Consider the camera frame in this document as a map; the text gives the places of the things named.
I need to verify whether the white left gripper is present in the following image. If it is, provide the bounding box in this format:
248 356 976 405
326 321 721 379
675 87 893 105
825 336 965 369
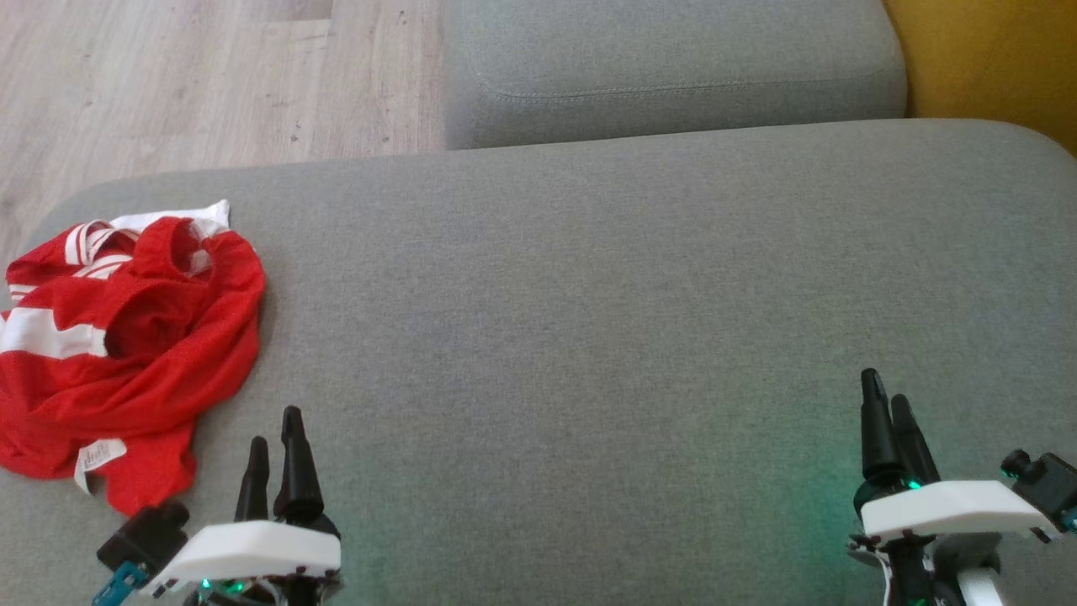
150 407 342 606

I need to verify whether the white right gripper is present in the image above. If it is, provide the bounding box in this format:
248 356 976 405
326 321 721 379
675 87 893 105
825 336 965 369
847 369 1061 606

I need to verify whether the red white basketball jersey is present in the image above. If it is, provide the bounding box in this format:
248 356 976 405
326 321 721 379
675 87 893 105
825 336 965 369
0 199 267 516

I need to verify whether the large grey sofa seat cushion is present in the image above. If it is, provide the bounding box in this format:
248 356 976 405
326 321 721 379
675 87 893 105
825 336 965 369
0 119 1077 606

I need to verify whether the yellow sofa backrest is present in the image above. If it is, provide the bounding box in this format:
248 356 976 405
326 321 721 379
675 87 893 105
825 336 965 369
883 0 1077 157

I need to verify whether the small grey sofa seat cushion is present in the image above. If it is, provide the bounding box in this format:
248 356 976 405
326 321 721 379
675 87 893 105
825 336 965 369
443 0 909 151

